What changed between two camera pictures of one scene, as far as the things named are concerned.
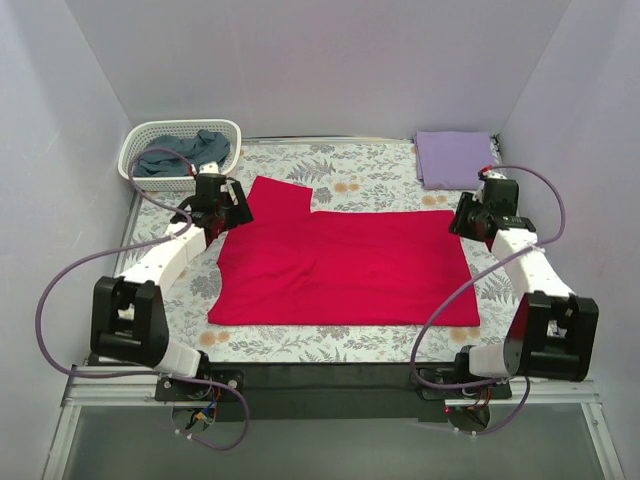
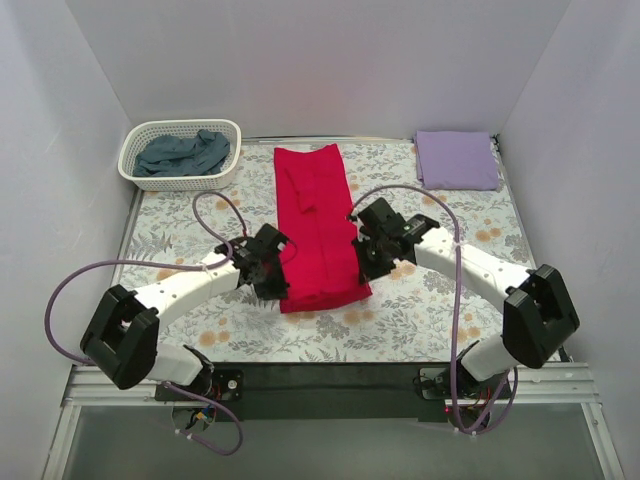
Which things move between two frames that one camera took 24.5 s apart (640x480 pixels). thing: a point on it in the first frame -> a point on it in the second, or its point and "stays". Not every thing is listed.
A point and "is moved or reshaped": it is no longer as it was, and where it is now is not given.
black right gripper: (463, 218) -> (370, 242)
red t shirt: (287, 264) is moved or reshaped
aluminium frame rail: (127, 391) stays
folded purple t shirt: (452, 160) stays
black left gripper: (236, 214) -> (272, 261)
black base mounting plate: (327, 392) stays
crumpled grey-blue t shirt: (205, 146) stays
